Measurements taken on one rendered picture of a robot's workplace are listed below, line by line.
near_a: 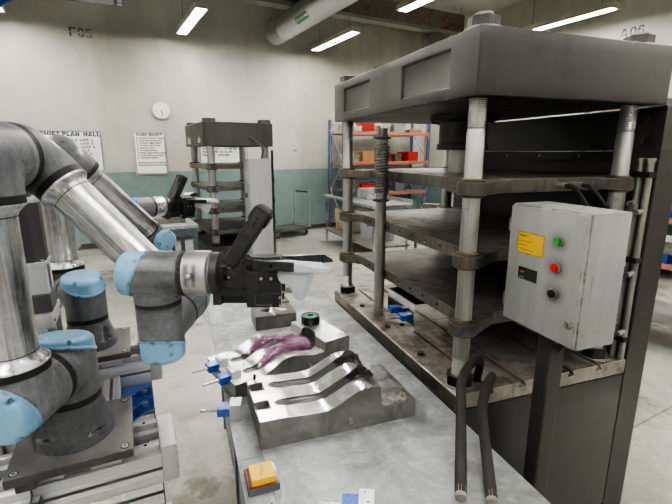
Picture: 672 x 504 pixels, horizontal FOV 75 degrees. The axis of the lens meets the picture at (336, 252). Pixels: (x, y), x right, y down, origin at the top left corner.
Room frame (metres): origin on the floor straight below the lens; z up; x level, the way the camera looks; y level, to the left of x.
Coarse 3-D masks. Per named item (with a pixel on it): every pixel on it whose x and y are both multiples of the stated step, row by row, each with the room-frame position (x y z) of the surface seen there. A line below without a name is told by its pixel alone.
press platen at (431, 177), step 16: (352, 176) 2.51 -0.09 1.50; (368, 176) 2.47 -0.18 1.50; (400, 176) 2.12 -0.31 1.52; (416, 176) 1.97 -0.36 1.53; (432, 176) 1.85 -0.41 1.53; (448, 176) 1.75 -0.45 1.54; (496, 176) 1.75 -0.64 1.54; (512, 176) 1.75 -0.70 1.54; (528, 176) 1.75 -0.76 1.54; (544, 176) 1.75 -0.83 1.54; (560, 176) 1.75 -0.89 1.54; (576, 176) 1.75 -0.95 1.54; (592, 176) 1.75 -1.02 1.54; (608, 176) 1.72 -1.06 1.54; (624, 176) 1.68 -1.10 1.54; (464, 192) 1.45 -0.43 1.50; (480, 192) 1.43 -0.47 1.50; (496, 192) 1.50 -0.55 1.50; (512, 192) 1.58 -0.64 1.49; (576, 192) 1.57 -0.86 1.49; (592, 192) 1.60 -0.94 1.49; (608, 208) 1.60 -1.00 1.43
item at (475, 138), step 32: (352, 128) 2.56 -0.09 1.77; (480, 128) 1.46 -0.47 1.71; (352, 160) 2.56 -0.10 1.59; (480, 160) 1.46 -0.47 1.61; (352, 192) 2.56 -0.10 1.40; (448, 192) 2.77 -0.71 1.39; (608, 192) 1.72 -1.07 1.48; (352, 224) 2.56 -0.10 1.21; (352, 288) 2.54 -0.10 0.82; (448, 384) 1.46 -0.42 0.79
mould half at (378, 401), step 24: (264, 384) 1.29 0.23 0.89; (312, 384) 1.30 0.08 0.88; (360, 384) 1.22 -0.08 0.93; (384, 384) 1.35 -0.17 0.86; (288, 408) 1.16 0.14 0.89; (312, 408) 1.17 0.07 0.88; (336, 408) 1.16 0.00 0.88; (360, 408) 1.19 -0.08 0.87; (384, 408) 1.22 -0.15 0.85; (408, 408) 1.25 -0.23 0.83; (264, 432) 1.09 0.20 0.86; (288, 432) 1.11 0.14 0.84; (312, 432) 1.14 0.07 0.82; (336, 432) 1.16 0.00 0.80
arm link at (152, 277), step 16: (128, 256) 0.68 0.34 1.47; (144, 256) 0.68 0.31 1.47; (160, 256) 0.68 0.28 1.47; (176, 256) 0.68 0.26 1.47; (128, 272) 0.66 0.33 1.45; (144, 272) 0.66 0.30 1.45; (160, 272) 0.66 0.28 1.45; (176, 272) 0.66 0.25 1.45; (128, 288) 0.66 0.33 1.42; (144, 288) 0.66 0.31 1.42; (160, 288) 0.67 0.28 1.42; (176, 288) 0.67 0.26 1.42; (144, 304) 0.66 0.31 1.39; (160, 304) 0.67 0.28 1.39
